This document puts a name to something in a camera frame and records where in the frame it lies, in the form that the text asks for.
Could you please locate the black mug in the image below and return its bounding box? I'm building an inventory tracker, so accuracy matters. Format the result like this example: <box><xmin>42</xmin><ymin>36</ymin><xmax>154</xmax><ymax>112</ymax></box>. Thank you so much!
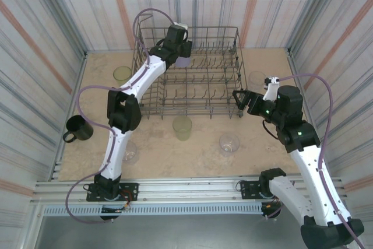
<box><xmin>62</xmin><ymin>114</ymin><xmax>94</xmax><ymax>144</ymax></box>

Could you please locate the grey slotted cable duct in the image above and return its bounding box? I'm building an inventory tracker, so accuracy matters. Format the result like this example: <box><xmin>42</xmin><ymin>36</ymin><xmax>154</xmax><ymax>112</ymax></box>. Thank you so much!
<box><xmin>42</xmin><ymin>204</ymin><xmax>265</xmax><ymax>217</ymax></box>

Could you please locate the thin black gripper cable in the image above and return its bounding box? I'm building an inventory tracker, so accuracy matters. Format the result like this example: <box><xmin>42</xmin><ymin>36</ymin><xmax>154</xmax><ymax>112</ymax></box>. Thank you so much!
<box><xmin>262</xmin><ymin>119</ymin><xmax>280</xmax><ymax>141</ymax></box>

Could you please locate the grey metal sheet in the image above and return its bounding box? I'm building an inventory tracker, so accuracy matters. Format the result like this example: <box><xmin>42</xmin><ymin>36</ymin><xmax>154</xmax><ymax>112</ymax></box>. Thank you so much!
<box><xmin>34</xmin><ymin>215</ymin><xmax>350</xmax><ymax>249</ymax></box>

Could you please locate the purple plastic cup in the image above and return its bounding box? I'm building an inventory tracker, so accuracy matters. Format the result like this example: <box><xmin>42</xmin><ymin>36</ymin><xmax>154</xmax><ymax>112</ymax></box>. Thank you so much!
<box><xmin>175</xmin><ymin>55</ymin><xmax>192</xmax><ymax>69</ymax></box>

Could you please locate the translucent green plastic cup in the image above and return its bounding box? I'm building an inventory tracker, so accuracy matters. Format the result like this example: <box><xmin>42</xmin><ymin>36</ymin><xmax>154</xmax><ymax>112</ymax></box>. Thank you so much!
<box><xmin>112</xmin><ymin>66</ymin><xmax>132</xmax><ymax>85</ymax></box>
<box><xmin>171</xmin><ymin>115</ymin><xmax>193</xmax><ymax>142</ymax></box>

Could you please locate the black orange connector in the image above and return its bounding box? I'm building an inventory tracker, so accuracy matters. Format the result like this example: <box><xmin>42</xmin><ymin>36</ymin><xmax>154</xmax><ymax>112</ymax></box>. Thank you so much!
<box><xmin>101</xmin><ymin>205</ymin><xmax>131</xmax><ymax>214</ymax></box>

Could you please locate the clear plastic cup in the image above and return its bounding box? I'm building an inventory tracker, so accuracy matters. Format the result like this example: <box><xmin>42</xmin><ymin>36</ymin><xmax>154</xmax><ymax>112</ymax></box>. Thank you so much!
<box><xmin>219</xmin><ymin>134</ymin><xmax>241</xmax><ymax>157</ymax></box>
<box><xmin>247</xmin><ymin>70</ymin><xmax>266</xmax><ymax>92</ymax></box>
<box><xmin>121</xmin><ymin>141</ymin><xmax>138</xmax><ymax>164</ymax></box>

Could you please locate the grey wire dish rack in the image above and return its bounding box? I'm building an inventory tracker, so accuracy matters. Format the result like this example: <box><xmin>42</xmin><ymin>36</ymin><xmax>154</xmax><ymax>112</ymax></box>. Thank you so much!
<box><xmin>130</xmin><ymin>13</ymin><xmax>248</xmax><ymax>121</ymax></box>

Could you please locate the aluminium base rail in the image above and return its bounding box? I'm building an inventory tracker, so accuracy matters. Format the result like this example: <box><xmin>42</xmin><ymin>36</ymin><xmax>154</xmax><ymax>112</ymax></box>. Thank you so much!
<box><xmin>30</xmin><ymin>173</ymin><xmax>347</xmax><ymax>206</ymax></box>

